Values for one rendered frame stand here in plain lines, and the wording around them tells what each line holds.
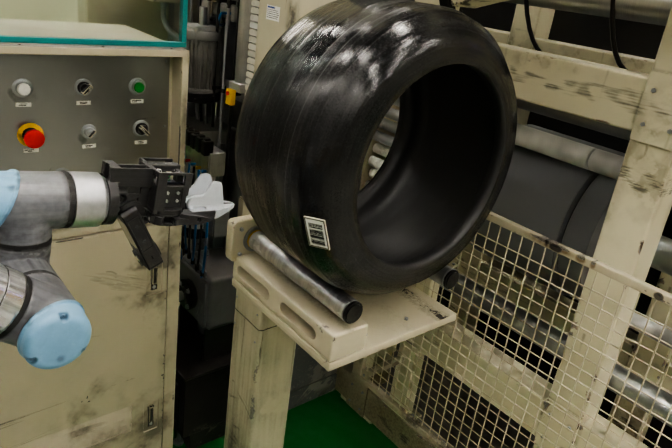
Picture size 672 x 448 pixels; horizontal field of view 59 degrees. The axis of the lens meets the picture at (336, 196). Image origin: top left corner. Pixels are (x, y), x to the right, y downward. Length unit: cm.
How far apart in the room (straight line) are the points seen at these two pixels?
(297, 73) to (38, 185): 43
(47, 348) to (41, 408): 97
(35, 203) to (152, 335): 93
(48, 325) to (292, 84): 52
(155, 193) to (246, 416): 97
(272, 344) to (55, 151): 70
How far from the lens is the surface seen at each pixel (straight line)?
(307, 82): 96
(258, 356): 158
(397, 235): 136
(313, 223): 95
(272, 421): 176
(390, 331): 126
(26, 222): 82
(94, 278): 154
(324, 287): 114
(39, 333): 72
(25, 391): 165
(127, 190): 87
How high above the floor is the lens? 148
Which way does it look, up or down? 21 degrees down
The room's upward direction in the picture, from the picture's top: 8 degrees clockwise
